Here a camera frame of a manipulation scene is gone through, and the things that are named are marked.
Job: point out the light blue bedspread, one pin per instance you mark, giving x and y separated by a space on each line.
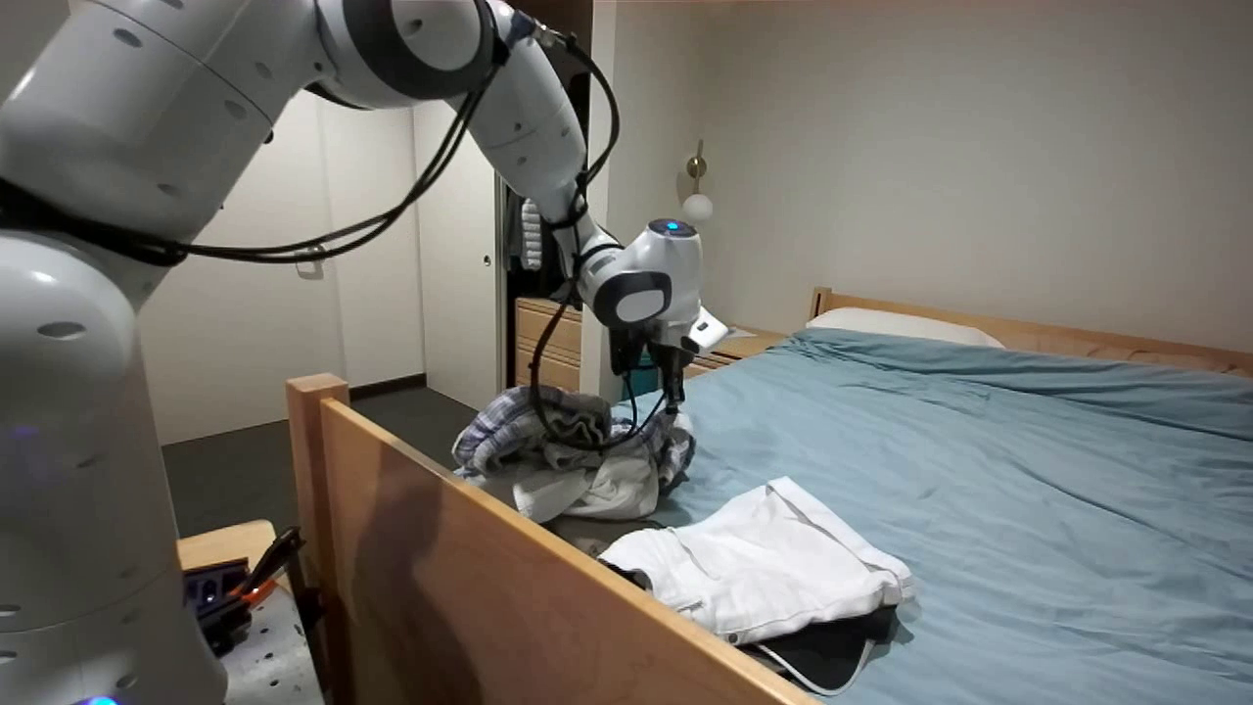
1044 521

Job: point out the bed with teal sheet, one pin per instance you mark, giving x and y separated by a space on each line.
455 588

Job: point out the floor lamp with globe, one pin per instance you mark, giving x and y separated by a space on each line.
699 205

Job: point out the white shorts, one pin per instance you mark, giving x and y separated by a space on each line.
770 553

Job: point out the wooden nightstand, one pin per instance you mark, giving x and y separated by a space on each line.
750 348

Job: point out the dark tool holder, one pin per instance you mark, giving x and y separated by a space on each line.
216 610

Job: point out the white pillow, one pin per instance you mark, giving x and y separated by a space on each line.
902 328

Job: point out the wooden box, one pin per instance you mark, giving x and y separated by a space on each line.
220 547

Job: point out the white wall switch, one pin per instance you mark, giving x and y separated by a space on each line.
307 269

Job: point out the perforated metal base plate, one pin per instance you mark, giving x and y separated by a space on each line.
269 653

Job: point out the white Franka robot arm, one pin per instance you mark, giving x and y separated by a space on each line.
81 455

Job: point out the blue-white plaid shirt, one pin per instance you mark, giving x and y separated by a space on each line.
504 425

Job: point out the wooden slatted dresser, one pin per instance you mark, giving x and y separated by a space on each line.
553 354

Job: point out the black garment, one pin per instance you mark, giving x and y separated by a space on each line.
825 653

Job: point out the teal waste bin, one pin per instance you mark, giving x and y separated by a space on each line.
648 386

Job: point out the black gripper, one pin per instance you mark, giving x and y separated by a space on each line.
648 350

